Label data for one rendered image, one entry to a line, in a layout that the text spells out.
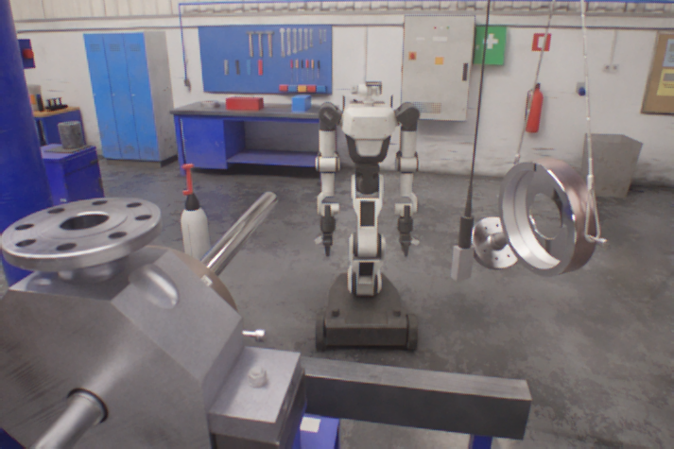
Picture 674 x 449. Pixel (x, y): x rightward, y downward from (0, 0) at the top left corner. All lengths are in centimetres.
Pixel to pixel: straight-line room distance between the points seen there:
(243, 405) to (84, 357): 29
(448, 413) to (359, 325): 137
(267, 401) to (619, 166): 530
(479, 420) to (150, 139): 577
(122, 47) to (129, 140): 122
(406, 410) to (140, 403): 70
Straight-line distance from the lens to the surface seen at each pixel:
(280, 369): 94
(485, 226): 178
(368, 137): 235
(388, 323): 262
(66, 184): 454
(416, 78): 548
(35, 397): 107
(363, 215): 250
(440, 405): 130
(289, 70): 602
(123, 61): 653
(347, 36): 587
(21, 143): 282
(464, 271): 166
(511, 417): 133
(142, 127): 654
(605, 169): 577
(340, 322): 261
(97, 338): 87
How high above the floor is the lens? 172
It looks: 20 degrees down
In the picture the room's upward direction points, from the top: straight up
